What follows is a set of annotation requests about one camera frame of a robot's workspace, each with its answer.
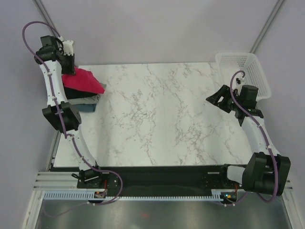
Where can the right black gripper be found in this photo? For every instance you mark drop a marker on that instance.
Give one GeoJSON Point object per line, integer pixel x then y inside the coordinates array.
{"type": "Point", "coordinates": [224, 91]}

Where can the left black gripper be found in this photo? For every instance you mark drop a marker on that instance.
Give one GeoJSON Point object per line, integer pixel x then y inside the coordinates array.
{"type": "Point", "coordinates": [71, 70]}

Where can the red t shirt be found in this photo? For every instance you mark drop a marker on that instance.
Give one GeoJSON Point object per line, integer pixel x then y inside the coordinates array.
{"type": "Point", "coordinates": [83, 80]}

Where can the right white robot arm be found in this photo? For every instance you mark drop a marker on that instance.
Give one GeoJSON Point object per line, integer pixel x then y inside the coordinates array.
{"type": "Point", "coordinates": [266, 171]}

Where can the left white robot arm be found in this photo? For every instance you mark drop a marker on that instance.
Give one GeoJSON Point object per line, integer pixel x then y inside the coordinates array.
{"type": "Point", "coordinates": [61, 114]}

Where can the white plastic basket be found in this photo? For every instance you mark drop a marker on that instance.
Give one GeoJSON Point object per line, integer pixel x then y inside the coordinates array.
{"type": "Point", "coordinates": [230, 62]}

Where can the folded black t shirt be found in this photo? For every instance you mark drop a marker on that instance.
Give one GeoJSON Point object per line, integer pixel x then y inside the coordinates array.
{"type": "Point", "coordinates": [76, 94]}

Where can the folded blue t shirt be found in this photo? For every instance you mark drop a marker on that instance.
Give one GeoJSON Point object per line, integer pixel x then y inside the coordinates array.
{"type": "Point", "coordinates": [86, 108]}

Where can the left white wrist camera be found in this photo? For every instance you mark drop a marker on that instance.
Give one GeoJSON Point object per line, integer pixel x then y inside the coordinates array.
{"type": "Point", "coordinates": [67, 46]}

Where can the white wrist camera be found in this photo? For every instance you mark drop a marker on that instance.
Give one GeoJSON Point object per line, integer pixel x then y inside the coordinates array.
{"type": "Point", "coordinates": [239, 83]}
{"type": "Point", "coordinates": [67, 46]}

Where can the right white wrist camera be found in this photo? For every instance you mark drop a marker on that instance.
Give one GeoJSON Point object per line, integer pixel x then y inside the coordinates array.
{"type": "Point", "coordinates": [239, 83]}

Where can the left aluminium frame post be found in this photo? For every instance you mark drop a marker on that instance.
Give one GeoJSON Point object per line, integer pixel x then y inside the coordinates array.
{"type": "Point", "coordinates": [47, 21]}

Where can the aluminium frame post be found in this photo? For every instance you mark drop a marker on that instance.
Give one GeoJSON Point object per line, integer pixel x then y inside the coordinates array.
{"type": "Point", "coordinates": [47, 21]}
{"type": "Point", "coordinates": [267, 25]}

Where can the right aluminium frame post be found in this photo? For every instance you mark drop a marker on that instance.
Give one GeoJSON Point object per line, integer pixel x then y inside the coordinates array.
{"type": "Point", "coordinates": [267, 25]}

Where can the aluminium rail profile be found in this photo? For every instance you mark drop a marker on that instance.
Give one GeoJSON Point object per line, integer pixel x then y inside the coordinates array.
{"type": "Point", "coordinates": [55, 181]}

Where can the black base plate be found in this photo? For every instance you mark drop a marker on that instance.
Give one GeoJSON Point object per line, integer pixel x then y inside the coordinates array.
{"type": "Point", "coordinates": [156, 180]}

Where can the white slotted cable duct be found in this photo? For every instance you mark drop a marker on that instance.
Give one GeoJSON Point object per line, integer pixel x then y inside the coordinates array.
{"type": "Point", "coordinates": [94, 196]}

